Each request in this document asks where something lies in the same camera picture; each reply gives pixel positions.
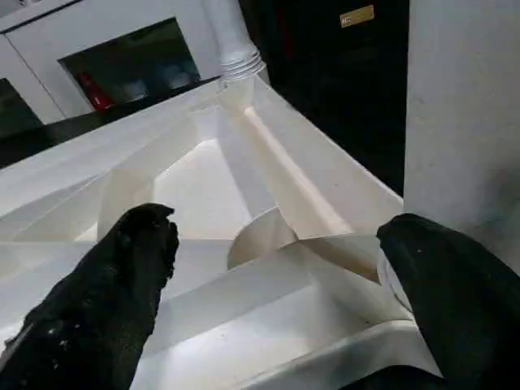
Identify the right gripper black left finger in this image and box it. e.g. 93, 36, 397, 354
0, 202, 180, 390

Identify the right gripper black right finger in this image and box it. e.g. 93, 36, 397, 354
375, 213, 520, 390

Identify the white plastic table top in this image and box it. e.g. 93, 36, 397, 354
0, 72, 444, 390

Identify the white plastic table leg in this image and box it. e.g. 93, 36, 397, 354
401, 0, 520, 241
202, 0, 267, 89

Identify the black work mat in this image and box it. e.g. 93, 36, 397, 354
0, 68, 448, 390

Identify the small red bottle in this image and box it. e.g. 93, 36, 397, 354
79, 71, 115, 111

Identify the white glass-door cabinet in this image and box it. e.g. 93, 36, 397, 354
0, 0, 223, 127

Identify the black tall furniture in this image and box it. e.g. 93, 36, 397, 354
239, 0, 411, 196

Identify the small yellow label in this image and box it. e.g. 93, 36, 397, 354
340, 4, 375, 28

